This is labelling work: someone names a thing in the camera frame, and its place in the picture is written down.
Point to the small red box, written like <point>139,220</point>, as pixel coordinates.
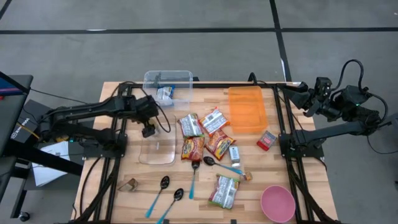
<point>266,140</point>

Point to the black caster wheel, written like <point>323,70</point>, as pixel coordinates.
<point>24,216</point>

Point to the white paper sheets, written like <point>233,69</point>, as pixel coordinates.
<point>46,174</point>

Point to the black workstation cart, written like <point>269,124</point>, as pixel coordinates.
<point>9,118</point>

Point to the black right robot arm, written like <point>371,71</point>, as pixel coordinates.
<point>329,132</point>

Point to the clear plastic container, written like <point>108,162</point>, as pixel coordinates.
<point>158,152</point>
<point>180,77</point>

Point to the black box with white lettering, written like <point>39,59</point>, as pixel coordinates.
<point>25,126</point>

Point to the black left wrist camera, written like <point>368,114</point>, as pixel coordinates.
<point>148,130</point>

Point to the orange ramen noodle packet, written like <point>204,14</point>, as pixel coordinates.
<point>219,144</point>
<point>214,120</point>

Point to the blue ramen noodle packet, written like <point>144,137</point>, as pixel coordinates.
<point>164,95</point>

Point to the roast beef ramen noodle packet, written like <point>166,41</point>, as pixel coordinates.
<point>192,149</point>

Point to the pink bowl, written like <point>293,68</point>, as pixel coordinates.
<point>277,203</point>

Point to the orange plastic tray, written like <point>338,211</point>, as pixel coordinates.
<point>247,109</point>

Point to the green-edged ramen noodle packet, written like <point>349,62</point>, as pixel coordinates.
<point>224,191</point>
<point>190,125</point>

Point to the black aluminium table frame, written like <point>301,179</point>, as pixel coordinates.
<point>217,85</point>

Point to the white-capped spice bottle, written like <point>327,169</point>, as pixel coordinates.
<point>234,154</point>

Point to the black-framed blue screen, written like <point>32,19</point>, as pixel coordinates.
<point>6,88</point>

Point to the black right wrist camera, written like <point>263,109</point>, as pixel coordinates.
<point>323,87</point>

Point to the cork-stoppered saffron glass jar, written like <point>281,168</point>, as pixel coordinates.
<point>247,176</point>

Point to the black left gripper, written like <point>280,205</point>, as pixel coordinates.
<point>147,109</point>

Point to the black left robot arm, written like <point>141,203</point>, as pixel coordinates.
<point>87,109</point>

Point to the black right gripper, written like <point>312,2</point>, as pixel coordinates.
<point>329,109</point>

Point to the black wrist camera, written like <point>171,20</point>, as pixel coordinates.
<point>148,130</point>
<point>323,87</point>

